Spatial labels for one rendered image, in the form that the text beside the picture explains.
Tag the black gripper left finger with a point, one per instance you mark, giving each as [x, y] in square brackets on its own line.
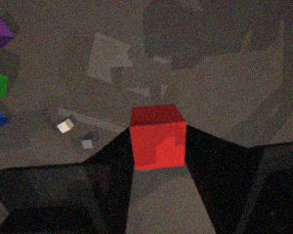
[101, 183]

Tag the red block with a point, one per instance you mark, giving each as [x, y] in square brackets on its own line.
[158, 136]

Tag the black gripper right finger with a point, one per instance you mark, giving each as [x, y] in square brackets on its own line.
[229, 177]

